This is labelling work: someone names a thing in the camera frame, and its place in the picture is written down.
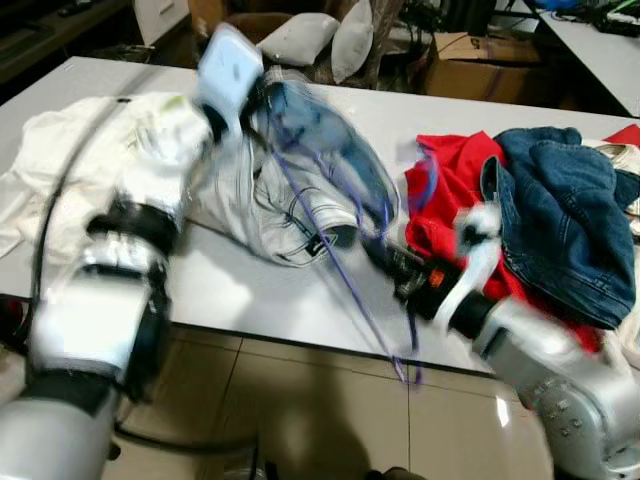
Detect light blue denim garment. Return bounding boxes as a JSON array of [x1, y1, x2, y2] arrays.
[[255, 75, 401, 236]]

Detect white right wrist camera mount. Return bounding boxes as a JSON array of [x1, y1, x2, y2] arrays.
[[435, 205, 506, 326]]

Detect red garment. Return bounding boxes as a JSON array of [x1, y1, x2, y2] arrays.
[[403, 130, 606, 351]]

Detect purple plastic hanger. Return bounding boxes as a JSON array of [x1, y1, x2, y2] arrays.
[[265, 120, 441, 389]]

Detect cardboard box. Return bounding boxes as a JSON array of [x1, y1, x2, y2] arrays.
[[425, 32, 541, 106]]

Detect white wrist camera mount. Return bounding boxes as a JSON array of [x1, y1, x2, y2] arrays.
[[193, 25, 266, 141], [435, 205, 506, 326]]

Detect dark blue denim garment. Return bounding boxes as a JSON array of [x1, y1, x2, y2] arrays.
[[480, 125, 640, 331]]

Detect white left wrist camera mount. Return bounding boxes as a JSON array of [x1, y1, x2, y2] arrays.
[[193, 25, 266, 141]]

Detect cream cloth garment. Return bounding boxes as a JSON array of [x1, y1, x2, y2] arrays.
[[0, 92, 201, 261], [585, 140, 640, 176]]

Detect white box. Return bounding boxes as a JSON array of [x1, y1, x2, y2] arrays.
[[133, 0, 191, 46]]

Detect grey pillow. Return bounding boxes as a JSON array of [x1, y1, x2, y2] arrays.
[[330, 0, 376, 83], [258, 12, 341, 66]]

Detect white jeans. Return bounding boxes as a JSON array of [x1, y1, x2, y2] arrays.
[[185, 70, 376, 269]]

